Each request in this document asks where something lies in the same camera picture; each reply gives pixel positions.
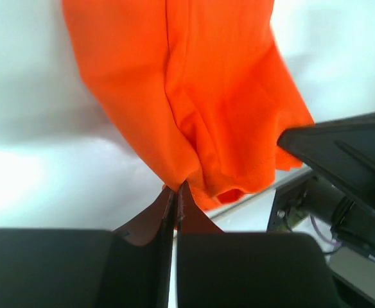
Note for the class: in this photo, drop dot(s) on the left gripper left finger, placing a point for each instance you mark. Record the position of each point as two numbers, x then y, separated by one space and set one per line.
146 248

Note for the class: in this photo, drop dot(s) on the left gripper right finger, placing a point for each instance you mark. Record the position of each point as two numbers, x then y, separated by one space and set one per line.
190 218

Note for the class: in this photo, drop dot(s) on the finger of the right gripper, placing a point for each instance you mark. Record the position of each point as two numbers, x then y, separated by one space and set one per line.
342 151

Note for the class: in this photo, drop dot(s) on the orange t shirt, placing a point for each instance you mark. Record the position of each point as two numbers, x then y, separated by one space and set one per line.
197 88

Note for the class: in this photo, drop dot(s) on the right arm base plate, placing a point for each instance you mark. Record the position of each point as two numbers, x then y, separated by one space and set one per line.
337 221

